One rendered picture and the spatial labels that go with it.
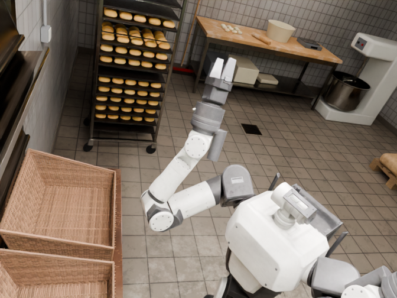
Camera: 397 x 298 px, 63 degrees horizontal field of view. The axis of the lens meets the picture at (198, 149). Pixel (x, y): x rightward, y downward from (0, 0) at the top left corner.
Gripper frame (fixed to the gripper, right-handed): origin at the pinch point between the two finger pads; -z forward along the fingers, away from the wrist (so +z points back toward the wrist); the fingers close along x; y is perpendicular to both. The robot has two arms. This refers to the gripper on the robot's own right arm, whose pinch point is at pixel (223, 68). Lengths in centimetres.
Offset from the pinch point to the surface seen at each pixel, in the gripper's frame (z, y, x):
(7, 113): 33, 56, -22
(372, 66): -106, -357, -357
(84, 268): 97, 20, -41
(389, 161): 24, -320, -222
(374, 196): 66, -292, -197
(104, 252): 93, 12, -49
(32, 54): 15, 62, -67
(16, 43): 13, 67, -57
